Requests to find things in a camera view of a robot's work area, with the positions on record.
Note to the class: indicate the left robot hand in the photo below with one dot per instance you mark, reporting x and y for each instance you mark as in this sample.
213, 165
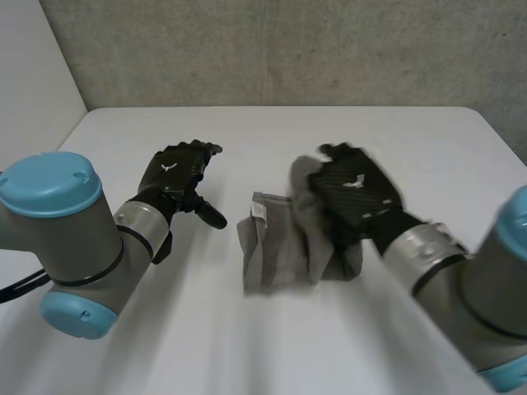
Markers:
173, 173

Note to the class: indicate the grey towel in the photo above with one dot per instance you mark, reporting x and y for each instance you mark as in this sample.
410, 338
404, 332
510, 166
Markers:
284, 247

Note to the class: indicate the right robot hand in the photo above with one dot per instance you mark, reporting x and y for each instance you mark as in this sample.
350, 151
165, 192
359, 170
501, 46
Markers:
356, 197

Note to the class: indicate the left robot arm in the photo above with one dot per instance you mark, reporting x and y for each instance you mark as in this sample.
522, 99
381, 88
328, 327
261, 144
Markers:
66, 243

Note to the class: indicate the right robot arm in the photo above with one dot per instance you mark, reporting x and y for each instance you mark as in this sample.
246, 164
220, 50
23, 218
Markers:
461, 288

